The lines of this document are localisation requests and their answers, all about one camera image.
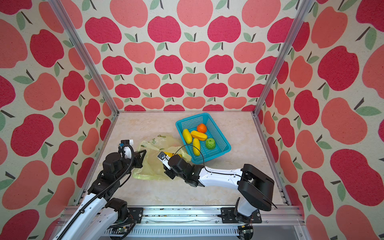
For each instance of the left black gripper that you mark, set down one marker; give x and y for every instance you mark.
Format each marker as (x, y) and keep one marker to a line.
(139, 159)

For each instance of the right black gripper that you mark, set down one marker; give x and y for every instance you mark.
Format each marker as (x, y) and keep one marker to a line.
(169, 172)

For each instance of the yellow plastic bag with fruit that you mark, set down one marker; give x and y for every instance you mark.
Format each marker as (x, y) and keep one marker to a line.
(153, 168)

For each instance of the yellow banana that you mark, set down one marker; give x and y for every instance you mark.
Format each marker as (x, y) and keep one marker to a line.
(198, 135)
(196, 147)

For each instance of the yellow lemon fruit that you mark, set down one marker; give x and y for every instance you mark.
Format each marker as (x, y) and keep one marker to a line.
(187, 136)

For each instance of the green apple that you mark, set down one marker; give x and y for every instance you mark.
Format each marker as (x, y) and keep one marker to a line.
(210, 144)

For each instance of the orange fruit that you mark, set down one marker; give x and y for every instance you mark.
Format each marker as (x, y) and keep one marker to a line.
(202, 128)

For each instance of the turquoise plastic basket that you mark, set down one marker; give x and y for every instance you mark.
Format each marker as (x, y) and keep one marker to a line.
(222, 144)

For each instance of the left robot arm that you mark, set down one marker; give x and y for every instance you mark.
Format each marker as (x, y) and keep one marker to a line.
(100, 211)

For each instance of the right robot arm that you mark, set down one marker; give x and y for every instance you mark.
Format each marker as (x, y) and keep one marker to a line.
(255, 187)

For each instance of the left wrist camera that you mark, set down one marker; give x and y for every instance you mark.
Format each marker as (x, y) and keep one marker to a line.
(126, 149)

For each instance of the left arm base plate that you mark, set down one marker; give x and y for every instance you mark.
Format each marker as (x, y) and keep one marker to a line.
(122, 215)

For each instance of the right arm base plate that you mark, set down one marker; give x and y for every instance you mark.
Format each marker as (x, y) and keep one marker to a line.
(231, 216)

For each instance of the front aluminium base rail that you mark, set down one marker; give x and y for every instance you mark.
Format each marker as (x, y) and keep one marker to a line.
(203, 222)

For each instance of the left aluminium frame post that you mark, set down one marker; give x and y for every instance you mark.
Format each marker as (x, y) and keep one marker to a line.
(71, 31)

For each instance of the aluminium frame post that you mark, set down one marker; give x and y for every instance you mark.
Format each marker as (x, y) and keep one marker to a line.
(71, 31)
(303, 10)

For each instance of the right aluminium frame post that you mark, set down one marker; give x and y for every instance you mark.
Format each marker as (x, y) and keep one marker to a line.
(303, 10)

